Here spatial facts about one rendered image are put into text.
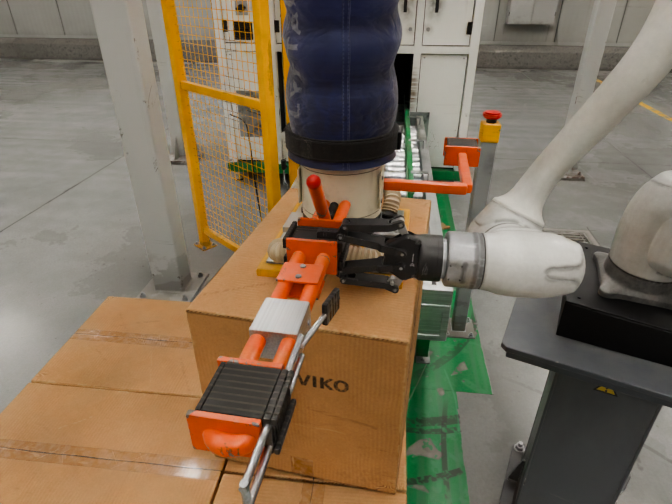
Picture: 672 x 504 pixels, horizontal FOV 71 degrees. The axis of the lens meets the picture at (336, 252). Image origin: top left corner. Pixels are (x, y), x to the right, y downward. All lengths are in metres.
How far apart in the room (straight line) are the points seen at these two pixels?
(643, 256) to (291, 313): 0.83
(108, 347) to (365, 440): 0.87
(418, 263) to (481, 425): 1.33
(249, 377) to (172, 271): 2.14
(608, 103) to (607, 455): 0.98
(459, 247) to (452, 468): 1.22
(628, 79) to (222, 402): 0.68
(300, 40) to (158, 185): 1.65
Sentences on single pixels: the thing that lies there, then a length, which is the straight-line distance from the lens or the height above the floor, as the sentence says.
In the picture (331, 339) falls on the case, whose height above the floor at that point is 0.95.
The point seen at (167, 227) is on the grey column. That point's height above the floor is 0.40.
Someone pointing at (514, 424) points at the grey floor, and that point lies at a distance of 2.04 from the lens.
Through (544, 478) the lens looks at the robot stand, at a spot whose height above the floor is 0.22.
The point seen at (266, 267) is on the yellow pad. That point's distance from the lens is 0.95.
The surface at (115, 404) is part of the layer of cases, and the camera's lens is 1.37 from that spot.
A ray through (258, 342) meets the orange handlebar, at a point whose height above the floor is 1.10.
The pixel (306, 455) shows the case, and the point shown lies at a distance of 1.05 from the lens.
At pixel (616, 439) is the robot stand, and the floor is 0.46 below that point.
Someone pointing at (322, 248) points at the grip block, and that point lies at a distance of 0.74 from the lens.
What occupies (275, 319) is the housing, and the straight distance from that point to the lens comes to 0.60.
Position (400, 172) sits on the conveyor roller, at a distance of 2.68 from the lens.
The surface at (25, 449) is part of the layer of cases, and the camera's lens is 1.37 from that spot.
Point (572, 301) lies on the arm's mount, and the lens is 1.19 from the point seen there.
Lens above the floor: 1.47
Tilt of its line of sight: 30 degrees down
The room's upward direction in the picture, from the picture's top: straight up
